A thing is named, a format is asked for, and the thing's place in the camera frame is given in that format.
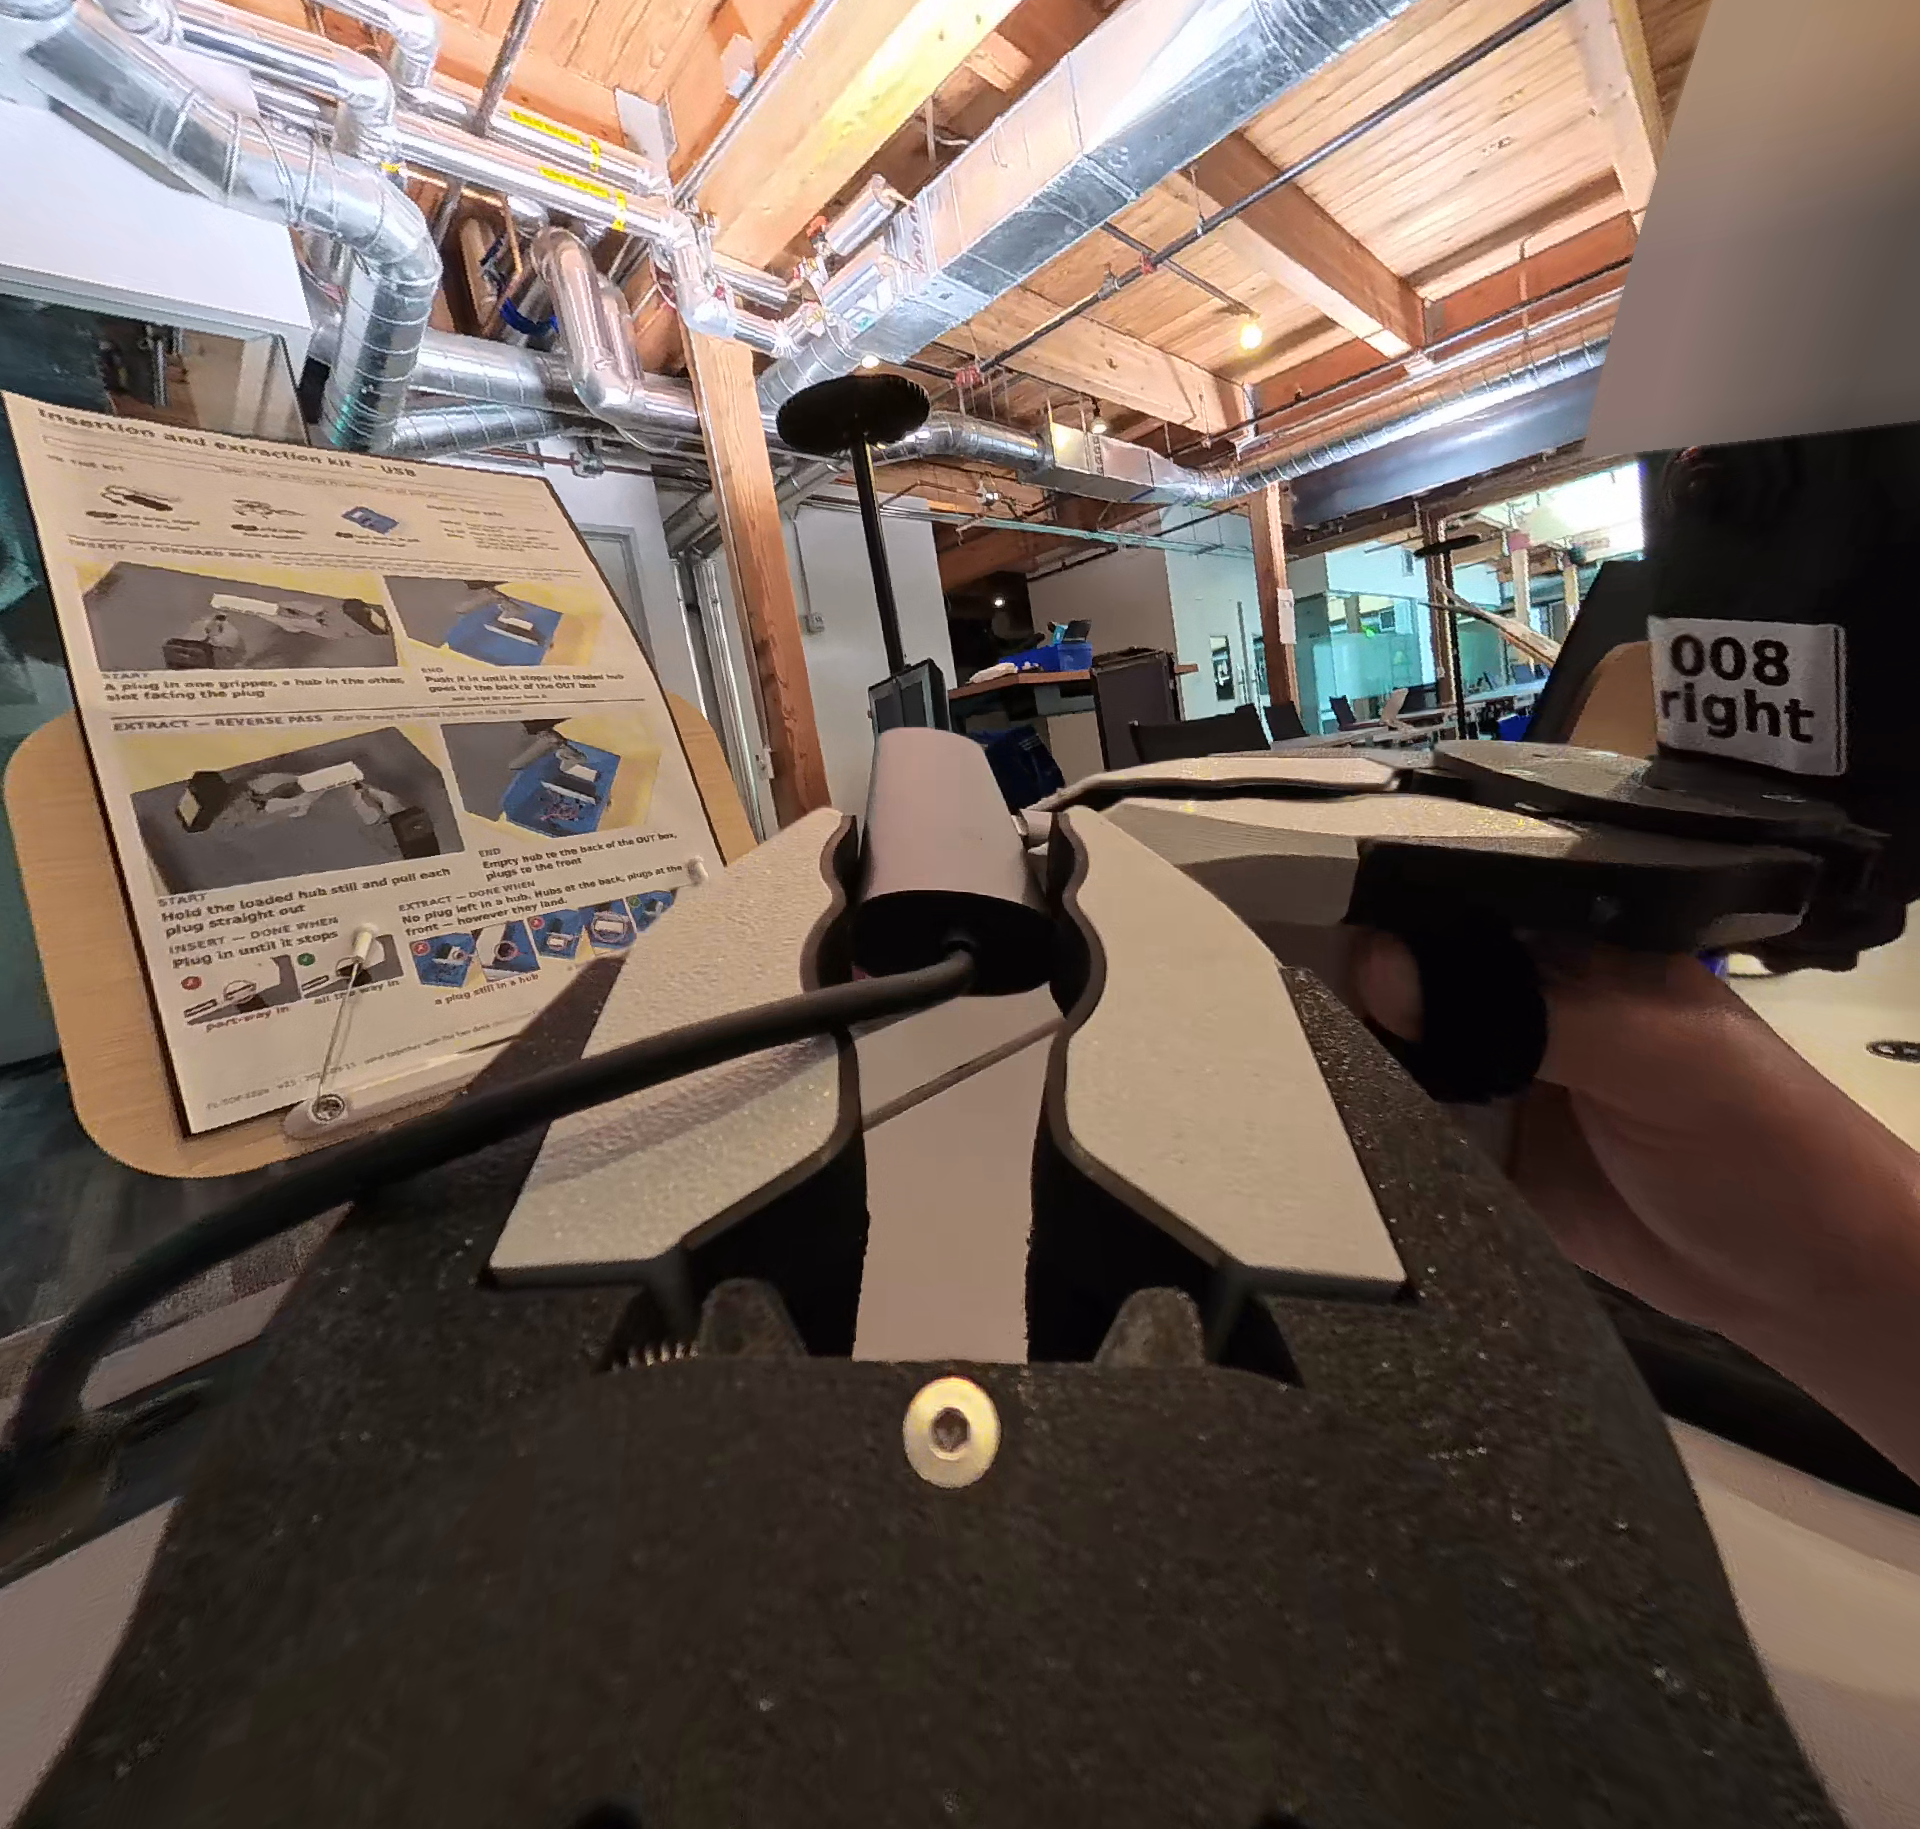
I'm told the printed instruction sheet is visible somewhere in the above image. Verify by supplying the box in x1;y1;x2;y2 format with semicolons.
0;391;725;1136

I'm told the dark grey usb hub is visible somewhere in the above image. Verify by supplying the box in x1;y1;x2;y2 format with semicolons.
855;725;1058;998

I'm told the black pedestal panel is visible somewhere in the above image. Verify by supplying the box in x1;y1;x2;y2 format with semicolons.
1127;706;1271;765

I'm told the black office chair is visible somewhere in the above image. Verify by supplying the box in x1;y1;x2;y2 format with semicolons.
1093;650;1183;769
967;725;1071;799

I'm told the wooden far table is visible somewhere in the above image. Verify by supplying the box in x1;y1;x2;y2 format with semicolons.
950;665;1200;701

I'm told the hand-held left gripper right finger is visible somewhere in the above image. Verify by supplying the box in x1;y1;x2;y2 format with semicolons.
1035;801;1413;1298

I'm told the person's right hand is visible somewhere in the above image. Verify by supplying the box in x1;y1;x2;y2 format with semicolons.
1337;943;1801;1352

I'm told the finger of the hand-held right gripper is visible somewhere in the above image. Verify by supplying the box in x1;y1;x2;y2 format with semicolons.
1101;794;1580;949
1022;752;1442;822

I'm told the silver ventilation duct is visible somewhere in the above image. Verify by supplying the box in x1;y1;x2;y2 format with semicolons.
0;0;1610;511

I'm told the person's right forearm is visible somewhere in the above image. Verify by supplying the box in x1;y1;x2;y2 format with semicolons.
1791;1055;1920;1476

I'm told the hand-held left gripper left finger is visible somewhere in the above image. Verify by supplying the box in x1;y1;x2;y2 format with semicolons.
487;805;872;1287

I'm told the wooden ceiling post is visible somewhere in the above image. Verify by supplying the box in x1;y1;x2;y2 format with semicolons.
1248;484;1300;716

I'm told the white stand with wooden board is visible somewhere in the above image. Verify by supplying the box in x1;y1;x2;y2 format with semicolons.
1530;556;1660;761
0;689;760;1182

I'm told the black hub cable with plug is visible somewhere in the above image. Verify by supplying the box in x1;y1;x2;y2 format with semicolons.
0;946;984;1504

